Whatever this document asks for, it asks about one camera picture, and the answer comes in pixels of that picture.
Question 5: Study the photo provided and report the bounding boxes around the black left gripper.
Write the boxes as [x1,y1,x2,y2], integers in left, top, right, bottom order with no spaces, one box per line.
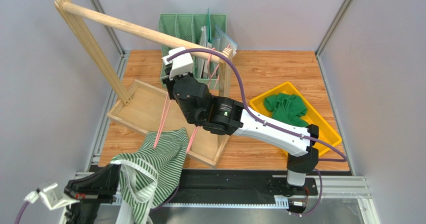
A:
[64,156,123,224]

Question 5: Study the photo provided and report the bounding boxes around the white folders in organizer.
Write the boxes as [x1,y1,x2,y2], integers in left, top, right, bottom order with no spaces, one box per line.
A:
[190,12,238,81]

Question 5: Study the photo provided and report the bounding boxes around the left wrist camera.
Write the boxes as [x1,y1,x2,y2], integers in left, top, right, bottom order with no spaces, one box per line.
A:
[24,183,80,211]

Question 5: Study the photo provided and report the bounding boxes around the pink wire hanger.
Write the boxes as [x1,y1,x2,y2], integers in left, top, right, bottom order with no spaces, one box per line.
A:
[186,54,218,153]

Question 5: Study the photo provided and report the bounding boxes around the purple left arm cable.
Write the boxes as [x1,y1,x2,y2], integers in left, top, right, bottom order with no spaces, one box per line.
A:
[13,200,33,224]

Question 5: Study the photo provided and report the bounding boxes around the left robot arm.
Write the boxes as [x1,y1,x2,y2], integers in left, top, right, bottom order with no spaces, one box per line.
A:
[64,164,122,224]

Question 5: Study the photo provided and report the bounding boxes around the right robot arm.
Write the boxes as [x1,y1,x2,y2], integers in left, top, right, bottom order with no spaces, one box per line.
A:
[162,74,319,187]

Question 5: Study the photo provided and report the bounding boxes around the green white striped tank top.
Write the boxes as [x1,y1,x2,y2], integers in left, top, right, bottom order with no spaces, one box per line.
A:
[110,128,189,224]

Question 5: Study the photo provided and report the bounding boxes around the wooden clothes rack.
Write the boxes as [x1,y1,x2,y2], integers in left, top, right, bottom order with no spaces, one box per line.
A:
[54,0,230,168]

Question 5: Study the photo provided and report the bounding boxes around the yellow plastic tray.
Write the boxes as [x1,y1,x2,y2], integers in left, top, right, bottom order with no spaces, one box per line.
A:
[249,82,342,147]

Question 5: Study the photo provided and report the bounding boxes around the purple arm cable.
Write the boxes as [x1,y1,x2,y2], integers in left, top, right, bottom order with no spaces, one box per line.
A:
[166,48,348,162]
[13,200,33,224]

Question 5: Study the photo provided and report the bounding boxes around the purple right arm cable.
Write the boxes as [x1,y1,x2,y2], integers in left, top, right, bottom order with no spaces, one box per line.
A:
[166,48,348,162]

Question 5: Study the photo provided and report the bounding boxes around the mint green file organizer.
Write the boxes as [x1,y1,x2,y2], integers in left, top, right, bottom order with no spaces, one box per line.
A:
[157,11,238,89]

